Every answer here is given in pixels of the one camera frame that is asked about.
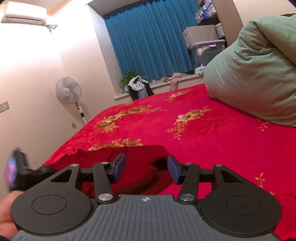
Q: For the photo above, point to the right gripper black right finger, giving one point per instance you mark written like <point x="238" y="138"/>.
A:
<point x="226" y="201"/>

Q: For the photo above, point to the dark shelf with items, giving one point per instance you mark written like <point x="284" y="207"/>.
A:
<point x="207" y="15"/>

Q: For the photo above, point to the white standing fan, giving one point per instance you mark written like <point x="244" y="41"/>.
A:
<point x="69" y="91"/>

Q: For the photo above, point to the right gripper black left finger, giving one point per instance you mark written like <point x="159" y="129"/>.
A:
<point x="66" y="200"/>

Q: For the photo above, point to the green potted plant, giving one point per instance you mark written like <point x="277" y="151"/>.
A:
<point x="127" y="78"/>

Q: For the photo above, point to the blue window curtain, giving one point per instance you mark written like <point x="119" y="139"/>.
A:
<point x="147" y="37"/>

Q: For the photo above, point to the grey plastic storage bin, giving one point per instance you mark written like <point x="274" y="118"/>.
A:
<point x="204" y="52"/>

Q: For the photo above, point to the white wall air conditioner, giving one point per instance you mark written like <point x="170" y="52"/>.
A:
<point x="22" y="13"/>

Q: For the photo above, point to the green folded duvet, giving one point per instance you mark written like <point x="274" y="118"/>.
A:
<point x="256" y="74"/>

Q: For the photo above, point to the pile of clothes on chair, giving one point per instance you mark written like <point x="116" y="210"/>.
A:
<point x="138" y="88"/>

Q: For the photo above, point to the pink cloth on sill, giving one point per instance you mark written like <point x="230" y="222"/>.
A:
<point x="173" y="80"/>

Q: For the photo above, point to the red floral bed blanket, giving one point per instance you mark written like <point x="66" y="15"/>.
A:
<point x="194" y="128"/>

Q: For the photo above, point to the wall light switches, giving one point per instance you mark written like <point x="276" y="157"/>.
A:
<point x="4" y="106"/>

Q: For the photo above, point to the person's left hand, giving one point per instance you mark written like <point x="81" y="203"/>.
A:
<point x="8" y="228"/>

